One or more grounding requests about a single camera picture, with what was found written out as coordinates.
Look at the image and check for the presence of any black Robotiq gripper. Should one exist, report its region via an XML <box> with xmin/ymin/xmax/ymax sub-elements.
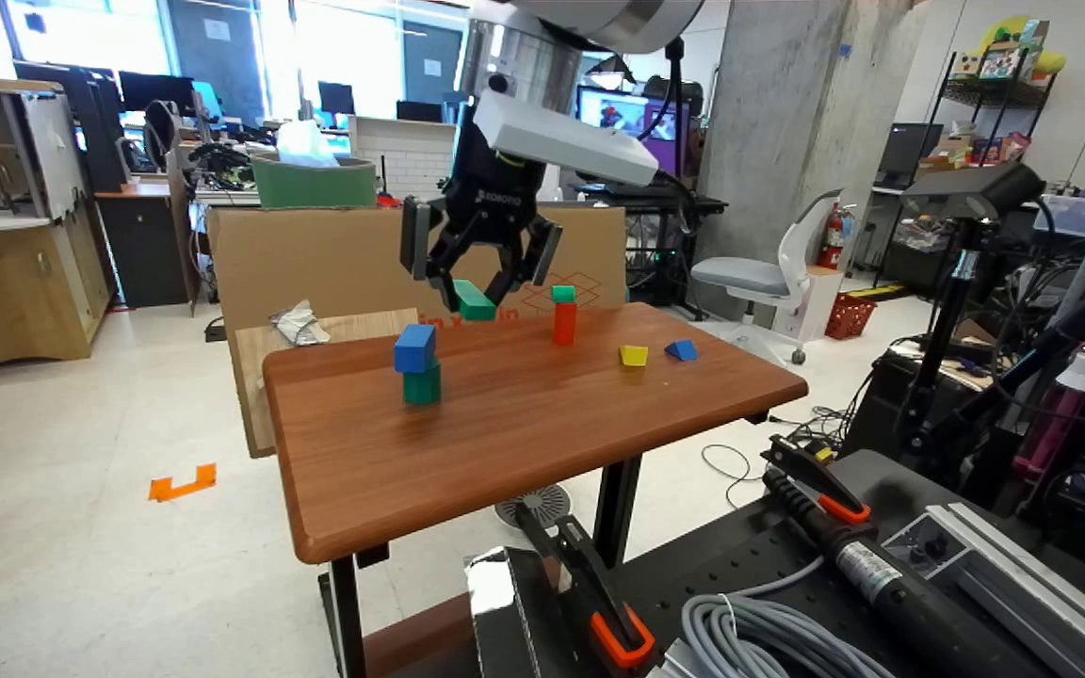
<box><xmin>401</xmin><ymin>121</ymin><xmax>565</xmax><ymax>317</ymax></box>

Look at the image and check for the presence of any red cylinder block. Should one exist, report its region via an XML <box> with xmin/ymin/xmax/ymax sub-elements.
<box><xmin>552</xmin><ymin>297</ymin><xmax>582</xmax><ymax>351</ymax></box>

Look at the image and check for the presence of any blue rectangular block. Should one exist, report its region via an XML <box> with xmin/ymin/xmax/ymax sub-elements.
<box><xmin>393</xmin><ymin>319</ymin><xmax>440</xmax><ymax>377</ymax></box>

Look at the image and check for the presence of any green cube block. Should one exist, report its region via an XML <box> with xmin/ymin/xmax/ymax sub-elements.
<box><xmin>401</xmin><ymin>361</ymin><xmax>445</xmax><ymax>411</ymax></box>

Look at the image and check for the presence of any large cardboard panel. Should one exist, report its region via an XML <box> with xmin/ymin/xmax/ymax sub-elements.
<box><xmin>202</xmin><ymin>200</ymin><xmax>634</xmax><ymax>465</ymax></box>

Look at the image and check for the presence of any green box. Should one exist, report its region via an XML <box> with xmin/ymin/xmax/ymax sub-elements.
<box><xmin>250</xmin><ymin>156</ymin><xmax>382</xmax><ymax>211</ymax></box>

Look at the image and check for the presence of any large display screen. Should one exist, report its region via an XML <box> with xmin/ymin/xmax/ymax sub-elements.
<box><xmin>573</xmin><ymin>83</ymin><xmax>686</xmax><ymax>181</ymax></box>

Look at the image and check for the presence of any brown wooden table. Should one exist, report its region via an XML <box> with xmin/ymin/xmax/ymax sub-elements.
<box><xmin>261</xmin><ymin>297</ymin><xmax>814</xmax><ymax>678</ymax></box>

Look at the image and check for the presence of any crumpled white paper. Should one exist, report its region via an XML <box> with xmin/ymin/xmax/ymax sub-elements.
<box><xmin>272</xmin><ymin>297</ymin><xmax>333</xmax><ymax>351</ymax></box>

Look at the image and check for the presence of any computer monitor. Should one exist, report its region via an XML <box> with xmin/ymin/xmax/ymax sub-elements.
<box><xmin>118</xmin><ymin>67</ymin><xmax>199</xmax><ymax>118</ymax></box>
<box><xmin>315</xmin><ymin>78</ymin><xmax>357</xmax><ymax>121</ymax></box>

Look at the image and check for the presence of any light grey office chair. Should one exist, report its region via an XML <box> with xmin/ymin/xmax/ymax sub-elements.
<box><xmin>686</xmin><ymin>186</ymin><xmax>848</xmax><ymax>370</ymax></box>

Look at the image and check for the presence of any dark office desk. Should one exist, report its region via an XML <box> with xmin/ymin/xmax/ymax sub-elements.
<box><xmin>94</xmin><ymin>175</ymin><xmax>197</xmax><ymax>313</ymax></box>

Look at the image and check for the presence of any red fire extinguisher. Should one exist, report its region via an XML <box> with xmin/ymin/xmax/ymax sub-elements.
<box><xmin>817</xmin><ymin>200</ymin><xmax>852</xmax><ymax>277</ymax></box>

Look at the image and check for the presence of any black orange bar clamp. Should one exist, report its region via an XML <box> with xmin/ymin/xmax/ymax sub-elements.
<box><xmin>763</xmin><ymin>465</ymin><xmax>1026</xmax><ymax>678</ymax></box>
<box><xmin>509</xmin><ymin>501</ymin><xmax>663</xmax><ymax>676</ymax></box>

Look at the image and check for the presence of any red basket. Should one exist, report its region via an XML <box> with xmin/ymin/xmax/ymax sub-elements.
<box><xmin>820</xmin><ymin>292</ymin><xmax>879</xmax><ymax>343</ymax></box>

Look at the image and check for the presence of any orange floor marker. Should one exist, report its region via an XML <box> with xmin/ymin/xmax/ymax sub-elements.
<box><xmin>148</xmin><ymin>461</ymin><xmax>221</xmax><ymax>505</ymax></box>

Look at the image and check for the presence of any black perforated breadboard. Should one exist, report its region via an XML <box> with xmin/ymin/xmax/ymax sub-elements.
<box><xmin>464</xmin><ymin>444</ymin><xmax>1085</xmax><ymax>678</ymax></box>

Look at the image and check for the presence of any wooden cabinet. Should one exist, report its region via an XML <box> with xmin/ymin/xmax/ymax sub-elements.
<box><xmin>0</xmin><ymin>73</ymin><xmax>118</xmax><ymax>372</ymax></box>

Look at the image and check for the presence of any black tripod stand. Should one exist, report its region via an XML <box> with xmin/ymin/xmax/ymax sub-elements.
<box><xmin>913</xmin><ymin>161</ymin><xmax>1046</xmax><ymax>455</ymax></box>

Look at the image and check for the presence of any black shelf with toys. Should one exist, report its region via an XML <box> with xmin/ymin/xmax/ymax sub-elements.
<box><xmin>932</xmin><ymin>13</ymin><xmax>1068</xmax><ymax>175</ymax></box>

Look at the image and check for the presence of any pink bottle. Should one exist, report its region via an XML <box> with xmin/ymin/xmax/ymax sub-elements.
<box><xmin>1005</xmin><ymin>372</ymin><xmax>1085</xmax><ymax>488</ymax></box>

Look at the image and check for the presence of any coiled grey cable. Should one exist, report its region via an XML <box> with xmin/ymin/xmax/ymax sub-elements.
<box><xmin>647</xmin><ymin>559</ymin><xmax>897</xmax><ymax>678</ymax></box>

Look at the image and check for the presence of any grey metal rail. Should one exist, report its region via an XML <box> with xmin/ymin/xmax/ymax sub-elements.
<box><xmin>879</xmin><ymin>501</ymin><xmax>1085</xmax><ymax>678</ymax></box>

